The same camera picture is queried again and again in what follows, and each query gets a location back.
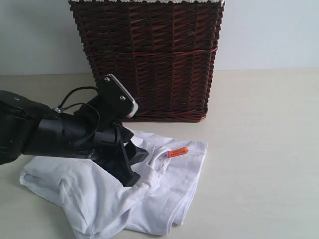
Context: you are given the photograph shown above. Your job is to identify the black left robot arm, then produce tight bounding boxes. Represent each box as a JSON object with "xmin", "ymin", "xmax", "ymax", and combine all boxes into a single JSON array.
[{"xmin": 0, "ymin": 91, "xmax": 148, "ymax": 187}]

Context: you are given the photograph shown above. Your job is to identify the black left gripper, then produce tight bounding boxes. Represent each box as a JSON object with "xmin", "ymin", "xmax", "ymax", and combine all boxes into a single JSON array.
[{"xmin": 93, "ymin": 124, "xmax": 149, "ymax": 187}]

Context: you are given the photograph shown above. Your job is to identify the small orange object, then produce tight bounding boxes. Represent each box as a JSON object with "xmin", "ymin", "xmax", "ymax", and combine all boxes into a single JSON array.
[{"xmin": 167, "ymin": 147, "xmax": 189, "ymax": 158}]

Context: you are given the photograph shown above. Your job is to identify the white t-shirt with red lettering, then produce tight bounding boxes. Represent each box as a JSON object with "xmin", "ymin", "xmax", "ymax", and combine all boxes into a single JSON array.
[{"xmin": 19, "ymin": 131, "xmax": 208, "ymax": 239}]

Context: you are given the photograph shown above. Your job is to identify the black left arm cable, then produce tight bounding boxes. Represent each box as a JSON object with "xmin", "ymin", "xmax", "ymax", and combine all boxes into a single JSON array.
[{"xmin": 52, "ymin": 86, "xmax": 100, "ymax": 113}]

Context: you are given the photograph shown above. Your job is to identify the dark brown wicker basket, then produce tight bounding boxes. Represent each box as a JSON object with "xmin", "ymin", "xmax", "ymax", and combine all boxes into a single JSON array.
[{"xmin": 69, "ymin": 0, "xmax": 225, "ymax": 122}]

